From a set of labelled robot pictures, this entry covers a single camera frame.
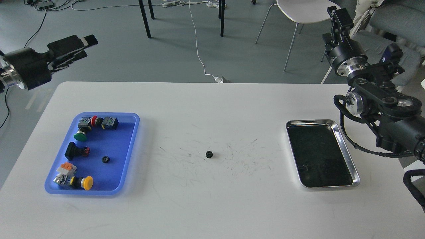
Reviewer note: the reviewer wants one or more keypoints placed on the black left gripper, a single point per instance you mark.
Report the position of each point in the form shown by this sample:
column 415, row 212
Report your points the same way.
column 29, row 69

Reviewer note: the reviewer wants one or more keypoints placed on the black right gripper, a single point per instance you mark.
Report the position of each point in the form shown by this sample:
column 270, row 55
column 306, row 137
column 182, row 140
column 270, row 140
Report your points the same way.
column 344, row 57

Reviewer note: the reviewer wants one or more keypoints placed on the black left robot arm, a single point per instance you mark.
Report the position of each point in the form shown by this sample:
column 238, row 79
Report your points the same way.
column 29, row 69

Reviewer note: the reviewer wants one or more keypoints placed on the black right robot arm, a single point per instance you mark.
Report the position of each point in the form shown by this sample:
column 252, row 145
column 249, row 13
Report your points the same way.
column 372, row 98

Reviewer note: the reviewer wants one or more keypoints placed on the white plastic chair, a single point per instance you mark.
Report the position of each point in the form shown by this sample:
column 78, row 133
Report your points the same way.
column 301, row 12

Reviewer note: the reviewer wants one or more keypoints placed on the grey upholstered chair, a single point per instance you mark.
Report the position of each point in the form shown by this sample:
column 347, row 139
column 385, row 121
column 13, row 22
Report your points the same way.
column 408, row 56

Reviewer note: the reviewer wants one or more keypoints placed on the grey chair in corner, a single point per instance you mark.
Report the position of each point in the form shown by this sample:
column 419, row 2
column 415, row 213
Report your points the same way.
column 402, row 18

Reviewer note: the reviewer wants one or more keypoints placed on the black table leg left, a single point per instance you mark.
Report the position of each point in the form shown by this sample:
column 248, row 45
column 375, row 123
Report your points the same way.
column 144, row 15

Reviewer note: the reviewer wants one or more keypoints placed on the black table leg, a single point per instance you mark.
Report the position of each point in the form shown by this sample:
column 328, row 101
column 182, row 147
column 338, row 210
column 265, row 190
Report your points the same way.
column 144, row 15
column 221, row 7

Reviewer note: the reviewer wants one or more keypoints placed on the blue plastic tray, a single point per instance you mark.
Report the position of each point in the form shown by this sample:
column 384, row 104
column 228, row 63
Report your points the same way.
column 117, row 144

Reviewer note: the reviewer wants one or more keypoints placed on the orange grey contact block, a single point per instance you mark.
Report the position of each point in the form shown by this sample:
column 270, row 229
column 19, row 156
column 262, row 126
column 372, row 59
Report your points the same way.
column 67, row 169

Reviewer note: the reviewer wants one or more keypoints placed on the black table leg right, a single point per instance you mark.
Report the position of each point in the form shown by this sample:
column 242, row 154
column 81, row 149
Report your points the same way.
column 221, row 7

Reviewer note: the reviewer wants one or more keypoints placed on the silver metal tray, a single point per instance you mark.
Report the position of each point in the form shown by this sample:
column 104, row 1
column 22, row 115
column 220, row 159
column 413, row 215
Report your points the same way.
column 321, row 155

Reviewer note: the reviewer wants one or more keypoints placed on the yellow mushroom push button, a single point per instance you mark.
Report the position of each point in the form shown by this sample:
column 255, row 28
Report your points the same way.
column 74, row 182

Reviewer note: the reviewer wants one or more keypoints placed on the green push button switch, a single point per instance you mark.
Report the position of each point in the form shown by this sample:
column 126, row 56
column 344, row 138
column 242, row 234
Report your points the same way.
column 84, row 126

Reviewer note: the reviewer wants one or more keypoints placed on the red push button switch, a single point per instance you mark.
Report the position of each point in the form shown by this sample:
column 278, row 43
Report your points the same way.
column 104, row 123

